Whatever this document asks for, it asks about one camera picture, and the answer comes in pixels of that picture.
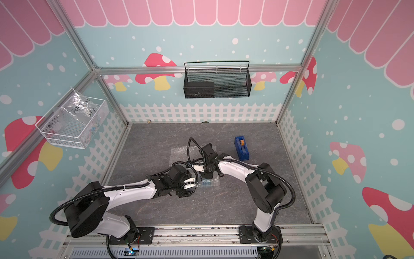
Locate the black wire mesh basket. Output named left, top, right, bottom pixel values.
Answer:
left=183, top=60, right=252, bottom=99

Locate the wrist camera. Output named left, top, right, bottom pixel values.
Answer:
left=184, top=177, right=198, bottom=185
left=192, top=165, right=204, bottom=173

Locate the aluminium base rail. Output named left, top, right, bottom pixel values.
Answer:
left=61, top=223, right=334, bottom=250

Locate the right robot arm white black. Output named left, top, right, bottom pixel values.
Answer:
left=187, top=138, right=296, bottom=247

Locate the clear bubble wrap sheet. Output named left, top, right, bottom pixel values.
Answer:
left=169, top=146, right=220, bottom=181

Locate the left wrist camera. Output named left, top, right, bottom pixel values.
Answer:
left=184, top=177, right=198, bottom=185

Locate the clear plastic bag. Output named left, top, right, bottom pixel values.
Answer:
left=61, top=92, right=99, bottom=130

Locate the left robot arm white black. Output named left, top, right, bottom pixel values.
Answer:
left=49, top=161, right=199, bottom=245

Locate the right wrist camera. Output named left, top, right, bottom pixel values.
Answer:
left=192, top=165, right=204, bottom=173

